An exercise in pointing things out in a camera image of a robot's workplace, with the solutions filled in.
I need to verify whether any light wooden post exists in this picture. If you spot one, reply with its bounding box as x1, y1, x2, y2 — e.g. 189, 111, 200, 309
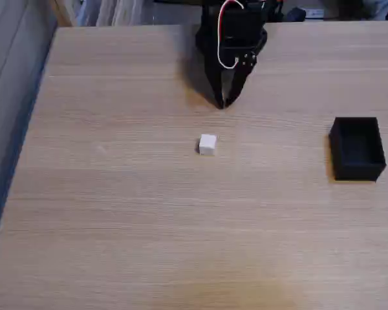
48, 0, 78, 28

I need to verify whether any white block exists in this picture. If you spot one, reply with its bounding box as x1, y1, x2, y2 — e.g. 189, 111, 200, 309
199, 133, 218, 157

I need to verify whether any white and red cable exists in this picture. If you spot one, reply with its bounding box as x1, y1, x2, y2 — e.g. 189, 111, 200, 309
217, 0, 246, 70

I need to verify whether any pale hanging fabric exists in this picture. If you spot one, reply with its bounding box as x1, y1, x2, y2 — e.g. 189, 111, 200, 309
77, 0, 156, 27

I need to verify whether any dark blue object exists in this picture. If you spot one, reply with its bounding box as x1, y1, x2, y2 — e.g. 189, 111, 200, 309
285, 6, 307, 23

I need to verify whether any black open box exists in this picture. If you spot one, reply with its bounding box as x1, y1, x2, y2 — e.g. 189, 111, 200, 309
329, 116, 387, 182

